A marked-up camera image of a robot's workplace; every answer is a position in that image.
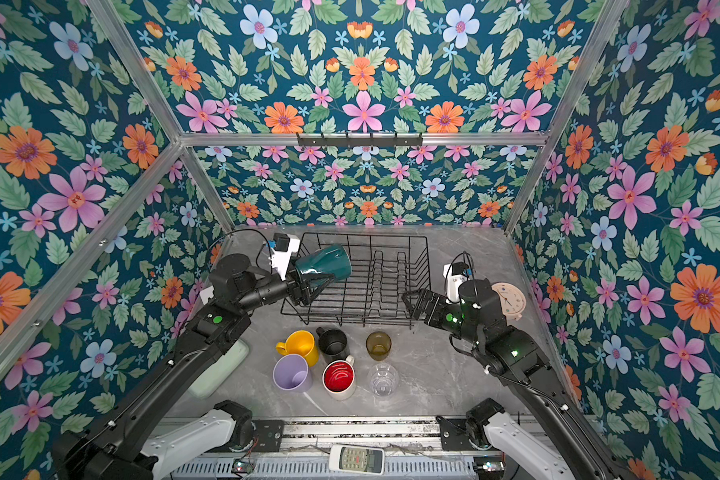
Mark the red inside white mug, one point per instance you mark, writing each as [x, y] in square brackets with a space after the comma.
[339, 378]

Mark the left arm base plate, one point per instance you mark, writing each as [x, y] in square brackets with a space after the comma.
[268, 435]

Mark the aluminium frame post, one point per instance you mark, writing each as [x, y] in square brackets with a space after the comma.
[115, 30]

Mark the white rectangular box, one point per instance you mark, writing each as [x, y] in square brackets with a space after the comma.
[206, 294]

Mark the amber glass cup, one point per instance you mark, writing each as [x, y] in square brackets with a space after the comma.
[378, 345]

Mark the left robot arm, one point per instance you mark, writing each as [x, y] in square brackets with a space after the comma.
[112, 447]

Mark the black mug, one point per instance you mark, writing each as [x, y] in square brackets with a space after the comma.
[332, 344]

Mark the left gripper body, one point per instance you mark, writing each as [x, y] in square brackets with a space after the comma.
[295, 290]

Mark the black hook rail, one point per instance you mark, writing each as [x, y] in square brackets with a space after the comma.
[346, 140]

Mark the pale green case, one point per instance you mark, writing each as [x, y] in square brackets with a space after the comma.
[212, 378]

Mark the lilac cup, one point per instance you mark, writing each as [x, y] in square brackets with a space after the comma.
[292, 373]

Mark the white remote control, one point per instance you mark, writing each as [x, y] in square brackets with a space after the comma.
[357, 460]

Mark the yellow mug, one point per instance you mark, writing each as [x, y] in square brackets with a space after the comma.
[302, 343]

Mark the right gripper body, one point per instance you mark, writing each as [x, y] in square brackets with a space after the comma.
[446, 317]

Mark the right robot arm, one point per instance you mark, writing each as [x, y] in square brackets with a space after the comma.
[481, 313]

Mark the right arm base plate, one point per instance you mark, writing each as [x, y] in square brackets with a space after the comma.
[453, 434]

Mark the clear glass cup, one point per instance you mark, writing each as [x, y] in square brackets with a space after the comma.
[383, 379]

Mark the black wire dish rack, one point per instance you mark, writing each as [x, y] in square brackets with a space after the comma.
[386, 269]

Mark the green mug cream inside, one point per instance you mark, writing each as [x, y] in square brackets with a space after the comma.
[330, 264]

